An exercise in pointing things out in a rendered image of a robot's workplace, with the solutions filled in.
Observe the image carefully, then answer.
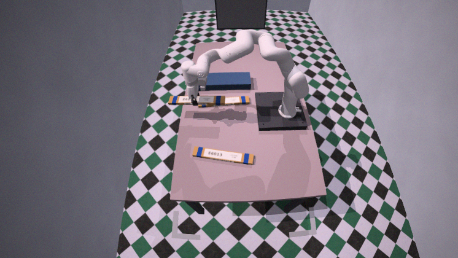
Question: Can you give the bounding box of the orange flat pack with blue bands and white label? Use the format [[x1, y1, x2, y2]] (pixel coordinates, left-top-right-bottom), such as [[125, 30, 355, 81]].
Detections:
[[168, 96, 225, 105]]

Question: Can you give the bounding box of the tan rectangular pack with blue bands and white label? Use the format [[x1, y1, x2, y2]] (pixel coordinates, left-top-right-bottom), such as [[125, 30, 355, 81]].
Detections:
[[198, 96, 250, 108]]

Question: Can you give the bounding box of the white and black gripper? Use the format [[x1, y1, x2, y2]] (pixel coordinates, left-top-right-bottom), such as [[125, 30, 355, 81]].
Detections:
[[187, 85, 200, 106]]

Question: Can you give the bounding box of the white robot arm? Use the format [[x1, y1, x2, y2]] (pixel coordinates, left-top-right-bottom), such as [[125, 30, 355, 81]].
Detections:
[[181, 29, 309, 119]]

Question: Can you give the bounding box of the blue rectangular block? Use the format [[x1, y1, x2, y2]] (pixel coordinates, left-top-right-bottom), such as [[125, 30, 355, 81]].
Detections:
[[205, 72, 251, 90]]

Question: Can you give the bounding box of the orange box with blue bands and white label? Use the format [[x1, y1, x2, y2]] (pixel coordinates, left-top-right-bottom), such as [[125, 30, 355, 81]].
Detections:
[[192, 146, 254, 165]]

